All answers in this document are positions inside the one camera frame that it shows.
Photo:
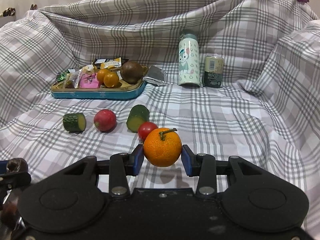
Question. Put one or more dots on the left small orange in tin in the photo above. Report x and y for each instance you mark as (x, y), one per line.
(101, 74)

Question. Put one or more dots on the brown passion fruit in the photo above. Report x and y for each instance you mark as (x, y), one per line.
(131, 72)

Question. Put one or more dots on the red radish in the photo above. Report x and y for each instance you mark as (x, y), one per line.
(105, 120)

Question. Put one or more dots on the green candy wrapper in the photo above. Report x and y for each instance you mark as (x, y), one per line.
(61, 76)

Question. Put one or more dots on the red tomato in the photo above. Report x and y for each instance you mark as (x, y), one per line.
(145, 129)

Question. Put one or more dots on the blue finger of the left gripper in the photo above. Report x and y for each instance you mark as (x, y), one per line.
(14, 180)
(3, 166)

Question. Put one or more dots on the purple clip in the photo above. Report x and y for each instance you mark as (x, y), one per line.
(304, 1)

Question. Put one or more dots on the right small orange in tin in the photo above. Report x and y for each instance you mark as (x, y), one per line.
(111, 79)

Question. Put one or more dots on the plaid grey white cloth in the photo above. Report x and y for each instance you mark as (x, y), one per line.
(266, 110)

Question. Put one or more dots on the teal gold snack tin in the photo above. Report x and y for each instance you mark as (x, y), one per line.
(124, 92)

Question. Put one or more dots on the white cartoon cat bottle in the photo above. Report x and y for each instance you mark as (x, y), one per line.
(189, 61)

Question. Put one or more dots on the cucumber piece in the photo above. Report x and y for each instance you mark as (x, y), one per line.
(138, 115)
(74, 122)

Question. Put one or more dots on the silver foil packet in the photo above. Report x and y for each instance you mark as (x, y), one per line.
(155, 76)

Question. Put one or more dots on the dark mangosteen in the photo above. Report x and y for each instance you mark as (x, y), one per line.
(17, 165)

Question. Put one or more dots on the green beverage can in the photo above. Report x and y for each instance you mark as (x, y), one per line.
(213, 71)

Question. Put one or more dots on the orange mandarin with stem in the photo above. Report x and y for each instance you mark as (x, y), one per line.
(162, 147)

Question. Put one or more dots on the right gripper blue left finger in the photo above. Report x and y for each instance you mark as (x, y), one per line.
(122, 165)

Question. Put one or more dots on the clear dried fruit packet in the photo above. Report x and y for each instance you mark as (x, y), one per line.
(73, 78)

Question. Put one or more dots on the yellow pastry packet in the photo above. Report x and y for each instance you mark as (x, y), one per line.
(116, 63)

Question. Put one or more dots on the pink snack packet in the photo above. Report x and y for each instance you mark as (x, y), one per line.
(89, 81)

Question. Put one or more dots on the small orange in tin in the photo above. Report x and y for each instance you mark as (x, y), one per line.
(101, 74)
(111, 79)

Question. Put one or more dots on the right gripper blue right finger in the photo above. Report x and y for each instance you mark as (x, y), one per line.
(202, 166)

